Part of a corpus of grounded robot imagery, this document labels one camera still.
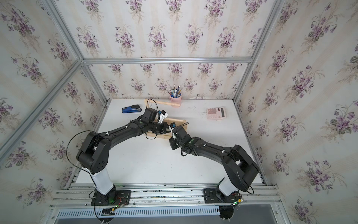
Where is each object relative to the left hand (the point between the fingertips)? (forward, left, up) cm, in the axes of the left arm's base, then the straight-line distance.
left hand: (174, 131), depth 86 cm
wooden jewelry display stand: (-4, +5, +3) cm, 7 cm away
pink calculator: (+24, -33, -10) cm, 42 cm away
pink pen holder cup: (+31, -1, -6) cm, 32 cm away
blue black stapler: (+28, +35, -10) cm, 46 cm away
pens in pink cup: (+38, 0, -2) cm, 38 cm away
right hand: (-3, 0, -5) cm, 6 cm away
